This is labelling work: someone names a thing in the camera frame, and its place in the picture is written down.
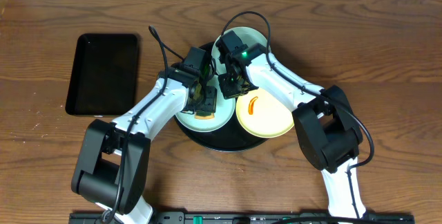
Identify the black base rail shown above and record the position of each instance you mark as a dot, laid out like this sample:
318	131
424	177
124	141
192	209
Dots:
314	217

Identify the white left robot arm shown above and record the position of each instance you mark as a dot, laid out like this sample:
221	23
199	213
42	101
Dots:
113	161

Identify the black round tray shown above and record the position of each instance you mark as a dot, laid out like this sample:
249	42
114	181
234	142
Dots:
232	137

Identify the mint plate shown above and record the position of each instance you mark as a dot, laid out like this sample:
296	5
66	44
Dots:
252	35
223	112

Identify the orange green scrub sponge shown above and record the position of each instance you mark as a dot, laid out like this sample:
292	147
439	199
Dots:
203	115

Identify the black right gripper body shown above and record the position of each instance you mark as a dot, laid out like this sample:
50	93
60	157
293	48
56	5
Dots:
231	86

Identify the yellow plate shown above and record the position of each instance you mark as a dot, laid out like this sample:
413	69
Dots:
260	114

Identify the black rectangular water tray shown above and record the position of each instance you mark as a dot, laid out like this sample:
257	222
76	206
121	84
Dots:
104	74

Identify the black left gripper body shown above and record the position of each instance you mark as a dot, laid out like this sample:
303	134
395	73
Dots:
208	97

